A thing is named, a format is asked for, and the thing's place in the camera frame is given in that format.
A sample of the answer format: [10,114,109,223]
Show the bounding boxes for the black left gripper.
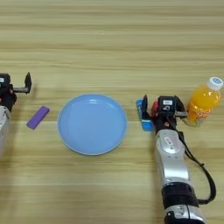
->
[0,71,32,114]

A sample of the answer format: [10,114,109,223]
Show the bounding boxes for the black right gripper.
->
[140,94,188,136]

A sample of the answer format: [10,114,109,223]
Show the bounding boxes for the red cube block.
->
[150,101,160,116]

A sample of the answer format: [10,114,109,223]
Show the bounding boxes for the orange juice bottle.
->
[183,76,224,128]

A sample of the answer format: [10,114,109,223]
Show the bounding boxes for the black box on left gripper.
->
[0,73,12,90]

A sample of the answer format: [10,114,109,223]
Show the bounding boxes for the blue glue stick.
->
[136,99,155,132]

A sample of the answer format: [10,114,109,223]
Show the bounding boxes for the purple rectangular block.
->
[26,105,51,130]

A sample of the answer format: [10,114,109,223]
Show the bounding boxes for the blue round plate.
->
[57,93,129,156]

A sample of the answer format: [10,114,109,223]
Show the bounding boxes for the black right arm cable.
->
[174,130,218,206]

